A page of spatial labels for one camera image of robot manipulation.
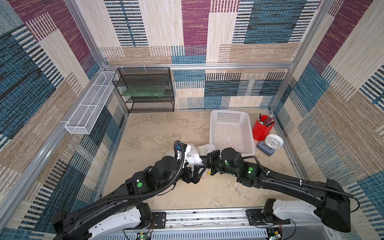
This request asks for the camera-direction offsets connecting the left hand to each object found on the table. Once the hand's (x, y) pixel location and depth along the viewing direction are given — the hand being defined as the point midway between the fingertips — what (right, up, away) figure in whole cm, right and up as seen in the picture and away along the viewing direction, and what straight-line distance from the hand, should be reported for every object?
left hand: (199, 165), depth 64 cm
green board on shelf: (-34, +38, +32) cm, 59 cm away
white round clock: (+48, +6, +32) cm, 58 cm away
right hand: (0, +2, +8) cm, 8 cm away
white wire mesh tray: (-55, +18, +6) cm, 58 cm away
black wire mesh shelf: (-34, +49, +37) cm, 70 cm away
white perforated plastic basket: (+26, +14, +44) cm, 53 cm away
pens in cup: (+45, +19, +32) cm, 59 cm away
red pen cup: (+41, +12, +33) cm, 53 cm away
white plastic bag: (-2, +3, +2) cm, 4 cm away
